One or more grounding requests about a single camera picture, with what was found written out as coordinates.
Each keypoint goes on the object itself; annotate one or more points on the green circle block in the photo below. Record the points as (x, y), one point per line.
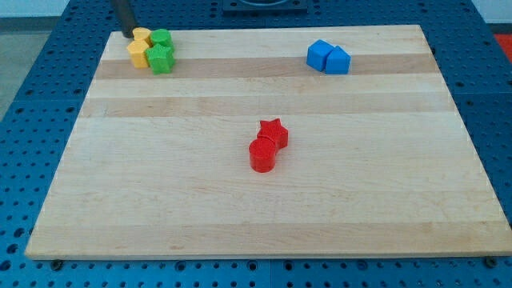
(162, 37)

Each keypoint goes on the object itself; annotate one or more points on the yellow circle block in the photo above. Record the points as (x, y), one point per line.
(142, 34)

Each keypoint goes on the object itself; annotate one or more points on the wooden board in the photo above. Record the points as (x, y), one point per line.
(329, 142)

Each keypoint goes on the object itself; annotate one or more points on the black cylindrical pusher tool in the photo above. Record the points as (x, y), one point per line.
(126, 16)

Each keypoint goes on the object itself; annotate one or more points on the blue cube block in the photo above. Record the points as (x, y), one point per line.
(317, 54)

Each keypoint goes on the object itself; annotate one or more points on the yellow hexagon block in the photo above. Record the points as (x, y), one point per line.
(137, 52)

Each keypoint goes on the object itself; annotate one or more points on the green star block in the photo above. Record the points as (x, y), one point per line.
(160, 58)

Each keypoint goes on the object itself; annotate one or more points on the red star block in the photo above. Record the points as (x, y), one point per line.
(274, 131)

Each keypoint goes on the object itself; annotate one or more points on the red circle block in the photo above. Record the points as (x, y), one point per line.
(262, 155)

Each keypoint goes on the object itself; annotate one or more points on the blue pentagon block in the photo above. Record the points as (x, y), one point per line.
(338, 61)

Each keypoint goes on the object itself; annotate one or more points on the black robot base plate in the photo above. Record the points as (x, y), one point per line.
(231, 7)

